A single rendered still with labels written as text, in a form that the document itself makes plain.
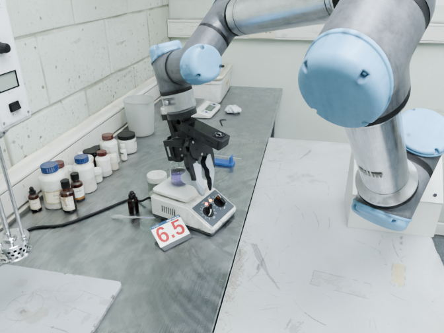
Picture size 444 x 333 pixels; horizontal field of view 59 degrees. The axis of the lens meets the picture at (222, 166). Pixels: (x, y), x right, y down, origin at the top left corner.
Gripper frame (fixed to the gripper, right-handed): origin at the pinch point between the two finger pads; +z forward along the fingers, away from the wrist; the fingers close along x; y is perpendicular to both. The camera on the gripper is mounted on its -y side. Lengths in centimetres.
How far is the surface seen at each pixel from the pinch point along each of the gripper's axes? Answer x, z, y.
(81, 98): -22, -23, 69
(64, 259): 27.4, 7.3, 25.7
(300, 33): -142, -25, 34
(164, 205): 1.9, 5.0, 14.9
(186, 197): -0.2, 3.1, 8.2
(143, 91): -67, -16, 85
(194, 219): 1.4, 8.6, 5.9
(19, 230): 39.4, -9.1, 12.3
